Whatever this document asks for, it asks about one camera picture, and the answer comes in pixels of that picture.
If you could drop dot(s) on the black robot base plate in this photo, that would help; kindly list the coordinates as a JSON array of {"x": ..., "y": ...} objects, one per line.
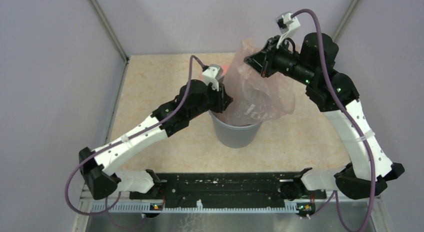
[{"x": 228, "y": 190}]

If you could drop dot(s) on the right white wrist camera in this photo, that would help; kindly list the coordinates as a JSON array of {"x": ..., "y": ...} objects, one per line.
[{"x": 288, "y": 25}]

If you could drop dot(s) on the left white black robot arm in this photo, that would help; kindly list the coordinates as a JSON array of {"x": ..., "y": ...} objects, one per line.
[{"x": 100, "y": 166}]

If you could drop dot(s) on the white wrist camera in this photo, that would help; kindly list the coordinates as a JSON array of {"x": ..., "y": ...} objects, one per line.
[
  {"x": 288, "y": 25},
  {"x": 212, "y": 75}
]

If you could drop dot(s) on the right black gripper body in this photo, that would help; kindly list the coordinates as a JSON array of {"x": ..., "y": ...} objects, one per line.
[{"x": 278, "y": 57}]

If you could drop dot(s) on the white toothed cable strip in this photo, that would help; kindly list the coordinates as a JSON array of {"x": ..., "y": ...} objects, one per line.
[{"x": 148, "y": 207}]

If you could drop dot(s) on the translucent pink trash bag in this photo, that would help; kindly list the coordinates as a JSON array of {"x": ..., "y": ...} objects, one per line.
[{"x": 255, "y": 99}]

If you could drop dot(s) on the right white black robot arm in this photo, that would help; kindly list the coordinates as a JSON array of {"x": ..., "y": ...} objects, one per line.
[{"x": 369, "y": 169}]

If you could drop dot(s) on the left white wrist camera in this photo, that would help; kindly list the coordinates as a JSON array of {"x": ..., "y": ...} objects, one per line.
[{"x": 212, "y": 75}]

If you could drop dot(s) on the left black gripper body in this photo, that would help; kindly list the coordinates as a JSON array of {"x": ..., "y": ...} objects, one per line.
[{"x": 216, "y": 99}]

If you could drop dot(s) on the grey plastic trash bin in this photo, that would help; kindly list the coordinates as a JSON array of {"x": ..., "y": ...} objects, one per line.
[{"x": 234, "y": 136}]

